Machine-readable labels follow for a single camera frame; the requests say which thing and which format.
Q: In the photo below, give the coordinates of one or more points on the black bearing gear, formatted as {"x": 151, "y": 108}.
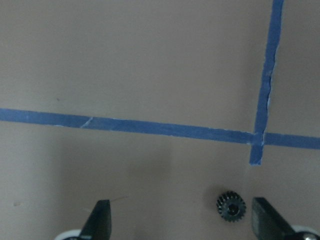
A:
{"x": 230, "y": 206}

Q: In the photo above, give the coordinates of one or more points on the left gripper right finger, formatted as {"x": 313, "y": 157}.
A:
{"x": 267, "y": 223}

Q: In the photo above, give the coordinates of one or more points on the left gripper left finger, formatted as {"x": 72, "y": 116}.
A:
{"x": 99, "y": 224}

